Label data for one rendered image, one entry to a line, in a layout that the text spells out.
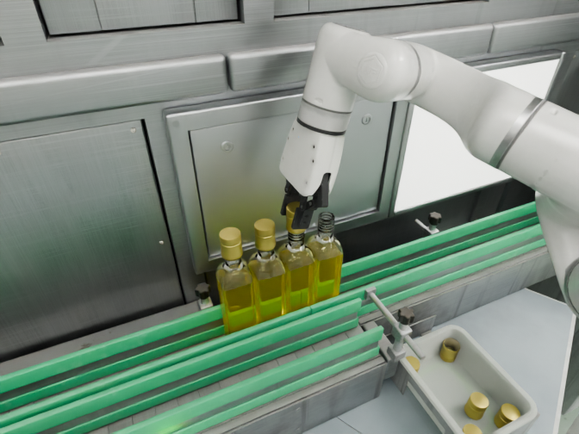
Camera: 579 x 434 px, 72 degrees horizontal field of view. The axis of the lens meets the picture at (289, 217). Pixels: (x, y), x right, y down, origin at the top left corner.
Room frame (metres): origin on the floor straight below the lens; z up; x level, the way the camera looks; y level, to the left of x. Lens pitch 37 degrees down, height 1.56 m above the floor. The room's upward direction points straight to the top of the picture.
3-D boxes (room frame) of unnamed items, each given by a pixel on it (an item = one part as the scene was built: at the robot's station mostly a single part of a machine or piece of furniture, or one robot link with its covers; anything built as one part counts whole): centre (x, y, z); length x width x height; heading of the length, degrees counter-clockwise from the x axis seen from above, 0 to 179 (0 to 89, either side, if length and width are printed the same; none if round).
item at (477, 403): (0.41, -0.37, 0.79); 0.04 x 0.04 x 0.04
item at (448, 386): (0.44, -0.34, 0.80); 0.22 x 0.17 x 0.09; 24
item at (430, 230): (0.76, -0.33, 0.94); 0.07 x 0.04 x 0.13; 24
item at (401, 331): (0.48, -0.19, 0.95); 0.17 x 0.03 x 0.12; 24
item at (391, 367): (0.50, -0.19, 0.85); 0.09 x 0.04 x 0.07; 24
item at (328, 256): (0.56, -0.07, 0.99); 0.06 x 0.06 x 0.21; 23
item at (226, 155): (0.78, -0.22, 1.15); 0.90 x 0.03 x 0.34; 114
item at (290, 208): (0.54, -0.01, 1.16); 0.04 x 0.04 x 0.04
